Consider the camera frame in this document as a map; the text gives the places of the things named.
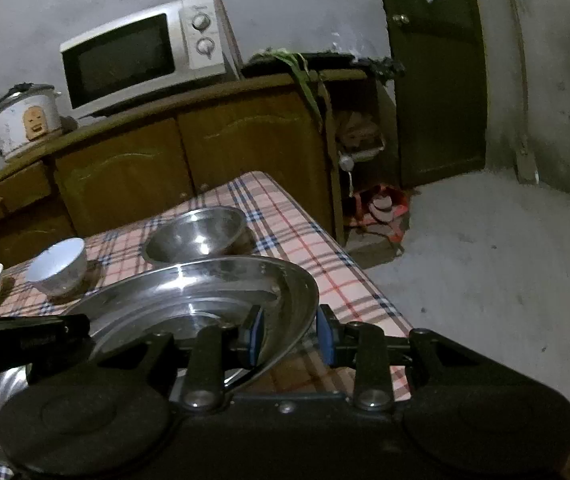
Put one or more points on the black tray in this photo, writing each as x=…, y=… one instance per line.
x=335, y=60

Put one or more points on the green leafy vegetables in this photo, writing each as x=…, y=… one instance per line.
x=310, y=85

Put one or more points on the steel plate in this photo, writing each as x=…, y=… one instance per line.
x=2, y=385

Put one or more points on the plaid tablecloth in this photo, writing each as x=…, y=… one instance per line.
x=290, y=240

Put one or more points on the red plastic bag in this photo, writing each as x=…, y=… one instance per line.
x=390, y=210

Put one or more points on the white rice cooker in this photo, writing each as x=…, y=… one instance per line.
x=20, y=125

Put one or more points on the stainless steel bowl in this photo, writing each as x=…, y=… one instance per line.
x=165, y=300

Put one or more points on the white microwave oven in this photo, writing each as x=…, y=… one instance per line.
x=115, y=60

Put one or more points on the wooden board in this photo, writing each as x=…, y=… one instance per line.
x=227, y=35

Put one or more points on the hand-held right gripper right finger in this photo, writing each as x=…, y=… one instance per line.
x=325, y=335

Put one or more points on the brown wooden cabinet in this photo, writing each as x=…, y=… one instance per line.
x=245, y=135

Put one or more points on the white ladle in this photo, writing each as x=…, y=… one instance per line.
x=347, y=161

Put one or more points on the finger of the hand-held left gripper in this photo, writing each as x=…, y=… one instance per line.
x=65, y=325

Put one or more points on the dark green door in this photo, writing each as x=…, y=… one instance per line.
x=435, y=110

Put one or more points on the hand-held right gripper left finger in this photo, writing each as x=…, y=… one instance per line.
x=256, y=335

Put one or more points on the metal door knob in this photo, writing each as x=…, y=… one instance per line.
x=400, y=19

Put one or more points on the leaning wooden plank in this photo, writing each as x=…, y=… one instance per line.
x=527, y=160

